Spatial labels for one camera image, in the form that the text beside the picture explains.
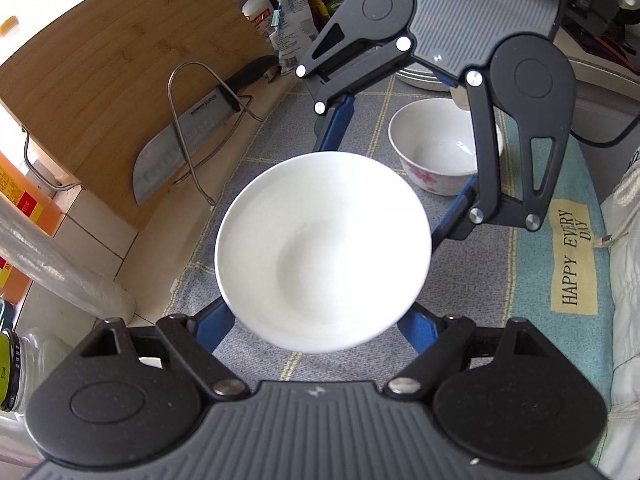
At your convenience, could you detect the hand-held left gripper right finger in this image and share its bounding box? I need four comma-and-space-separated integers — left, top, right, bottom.
382, 304, 566, 402

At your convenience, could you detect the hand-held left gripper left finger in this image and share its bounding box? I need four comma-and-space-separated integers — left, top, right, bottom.
75, 297, 251, 402

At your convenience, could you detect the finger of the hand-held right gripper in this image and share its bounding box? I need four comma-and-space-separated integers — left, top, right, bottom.
295, 10, 416, 153
429, 67, 571, 256

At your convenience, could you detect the white pink-floral bowl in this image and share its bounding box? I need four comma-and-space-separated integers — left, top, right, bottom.
389, 98, 505, 197

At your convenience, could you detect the white floral plate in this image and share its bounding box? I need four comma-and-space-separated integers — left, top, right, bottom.
394, 66, 453, 92

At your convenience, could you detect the plain white bowl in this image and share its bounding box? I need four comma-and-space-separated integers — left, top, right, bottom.
214, 151, 433, 353

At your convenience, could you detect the grey and teal towel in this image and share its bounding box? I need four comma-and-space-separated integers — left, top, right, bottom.
167, 67, 616, 381

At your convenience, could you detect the white and blue bag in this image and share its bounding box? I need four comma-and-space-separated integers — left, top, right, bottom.
270, 0, 321, 68

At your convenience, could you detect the red and white packet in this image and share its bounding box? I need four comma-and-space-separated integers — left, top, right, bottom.
242, 0, 276, 46

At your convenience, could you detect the tall clear plastic wrap roll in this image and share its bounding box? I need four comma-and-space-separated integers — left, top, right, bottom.
0, 192, 137, 323

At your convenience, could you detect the white garment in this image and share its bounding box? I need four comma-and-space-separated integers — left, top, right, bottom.
597, 147, 640, 480

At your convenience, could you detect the glass jar with green lid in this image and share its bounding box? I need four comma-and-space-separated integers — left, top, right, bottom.
0, 327, 66, 413

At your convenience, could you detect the orange cooking oil bottle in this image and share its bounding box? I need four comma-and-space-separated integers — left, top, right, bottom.
0, 150, 63, 306

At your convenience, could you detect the bamboo cutting board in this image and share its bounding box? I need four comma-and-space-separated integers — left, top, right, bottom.
0, 0, 278, 231

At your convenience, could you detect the black cable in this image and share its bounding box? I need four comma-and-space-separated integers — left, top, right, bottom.
570, 105, 637, 148

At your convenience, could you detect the metal wire rack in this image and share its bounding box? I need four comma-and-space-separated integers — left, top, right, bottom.
167, 61, 263, 206

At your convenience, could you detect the steel kitchen knife black handle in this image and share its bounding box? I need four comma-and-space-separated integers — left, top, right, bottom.
132, 55, 278, 207

